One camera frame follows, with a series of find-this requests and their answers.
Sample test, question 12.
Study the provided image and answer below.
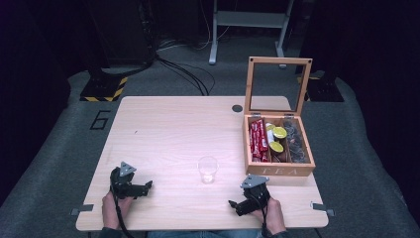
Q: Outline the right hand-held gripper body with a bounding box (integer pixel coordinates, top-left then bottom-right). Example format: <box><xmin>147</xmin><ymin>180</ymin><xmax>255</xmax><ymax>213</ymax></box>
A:
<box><xmin>236</xmin><ymin>174</ymin><xmax>272</xmax><ymax>216</ymax></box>

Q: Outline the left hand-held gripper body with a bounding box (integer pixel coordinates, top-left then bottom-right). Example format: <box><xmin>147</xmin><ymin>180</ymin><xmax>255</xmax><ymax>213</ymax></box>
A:
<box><xmin>109</xmin><ymin>161</ymin><xmax>149</xmax><ymax>200</ymax></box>

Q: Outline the person's left hand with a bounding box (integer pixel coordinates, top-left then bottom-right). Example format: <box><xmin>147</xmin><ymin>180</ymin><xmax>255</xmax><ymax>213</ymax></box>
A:
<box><xmin>101</xmin><ymin>190</ymin><xmax>134</xmax><ymax>230</ymax></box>

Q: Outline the person's right hand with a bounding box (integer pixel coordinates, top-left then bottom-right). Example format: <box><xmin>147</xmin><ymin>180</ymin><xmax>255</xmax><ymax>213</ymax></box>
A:
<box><xmin>250</xmin><ymin>196</ymin><xmax>287</xmax><ymax>236</ymax></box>

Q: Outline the wooden box with glass lid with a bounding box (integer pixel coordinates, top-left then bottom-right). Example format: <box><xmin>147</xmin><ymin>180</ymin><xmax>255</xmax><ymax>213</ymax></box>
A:
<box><xmin>243</xmin><ymin>56</ymin><xmax>317</xmax><ymax>178</ymax></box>

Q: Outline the clear plastic cup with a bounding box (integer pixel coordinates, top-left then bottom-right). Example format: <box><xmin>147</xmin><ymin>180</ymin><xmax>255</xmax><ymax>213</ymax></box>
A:
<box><xmin>196</xmin><ymin>155</ymin><xmax>220</xmax><ymax>185</ymax></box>

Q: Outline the red stick packet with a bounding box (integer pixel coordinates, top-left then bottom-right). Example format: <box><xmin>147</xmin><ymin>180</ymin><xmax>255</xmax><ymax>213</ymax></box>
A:
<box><xmin>259</xmin><ymin>122</ymin><xmax>269</xmax><ymax>163</ymax></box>
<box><xmin>253</xmin><ymin>118</ymin><xmax>267</xmax><ymax>154</ymax></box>
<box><xmin>249</xmin><ymin>120</ymin><xmax>259</xmax><ymax>163</ymax></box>

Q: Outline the pile of dark foil pods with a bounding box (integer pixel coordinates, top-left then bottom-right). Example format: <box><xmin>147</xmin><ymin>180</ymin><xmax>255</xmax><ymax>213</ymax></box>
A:
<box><xmin>282</xmin><ymin>120</ymin><xmax>312</xmax><ymax>164</ymax></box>

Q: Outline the black yellow striped stand base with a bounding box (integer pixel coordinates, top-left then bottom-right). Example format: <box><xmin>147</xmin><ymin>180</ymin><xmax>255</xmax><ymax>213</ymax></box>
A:
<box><xmin>79</xmin><ymin>75</ymin><xmax>129</xmax><ymax>103</ymax></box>

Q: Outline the dark stand base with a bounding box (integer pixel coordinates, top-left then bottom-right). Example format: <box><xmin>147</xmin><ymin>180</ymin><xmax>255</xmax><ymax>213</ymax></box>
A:
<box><xmin>296</xmin><ymin>69</ymin><xmax>346</xmax><ymax>103</ymax></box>

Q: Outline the black cabinet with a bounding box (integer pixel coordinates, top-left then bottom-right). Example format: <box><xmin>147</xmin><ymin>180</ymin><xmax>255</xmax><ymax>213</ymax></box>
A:
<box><xmin>86</xmin><ymin>0</ymin><xmax>157</xmax><ymax>67</ymax></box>

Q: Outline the white metal stand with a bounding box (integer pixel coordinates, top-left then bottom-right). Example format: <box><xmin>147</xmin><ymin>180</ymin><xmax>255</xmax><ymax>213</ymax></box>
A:
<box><xmin>208</xmin><ymin>0</ymin><xmax>295</xmax><ymax>69</ymax></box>

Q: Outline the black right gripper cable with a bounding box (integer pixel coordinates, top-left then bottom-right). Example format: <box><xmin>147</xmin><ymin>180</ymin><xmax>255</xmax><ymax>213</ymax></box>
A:
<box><xmin>250</xmin><ymin>192</ymin><xmax>275</xmax><ymax>238</ymax></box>

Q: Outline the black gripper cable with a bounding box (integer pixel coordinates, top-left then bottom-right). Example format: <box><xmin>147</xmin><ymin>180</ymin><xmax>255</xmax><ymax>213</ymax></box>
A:
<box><xmin>250</xmin><ymin>192</ymin><xmax>275</xmax><ymax>238</ymax></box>
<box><xmin>110</xmin><ymin>186</ymin><xmax>136</xmax><ymax>238</ymax></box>

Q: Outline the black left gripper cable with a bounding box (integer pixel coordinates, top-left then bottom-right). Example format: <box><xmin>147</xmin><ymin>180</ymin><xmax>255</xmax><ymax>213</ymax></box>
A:
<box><xmin>110</xmin><ymin>186</ymin><xmax>136</xmax><ymax>238</ymax></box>

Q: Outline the grey metal table bracket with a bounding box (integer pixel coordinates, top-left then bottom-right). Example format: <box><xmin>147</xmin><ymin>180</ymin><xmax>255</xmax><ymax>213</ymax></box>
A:
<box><xmin>70</xmin><ymin>203</ymin><xmax>95</xmax><ymax>217</ymax></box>
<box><xmin>310</xmin><ymin>201</ymin><xmax>336</xmax><ymax>218</ymax></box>

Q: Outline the bundle of black floor cables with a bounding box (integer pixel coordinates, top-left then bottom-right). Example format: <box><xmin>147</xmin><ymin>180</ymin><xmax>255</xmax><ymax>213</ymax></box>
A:
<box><xmin>154</xmin><ymin>39</ymin><xmax>217</xmax><ymax>97</ymax></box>

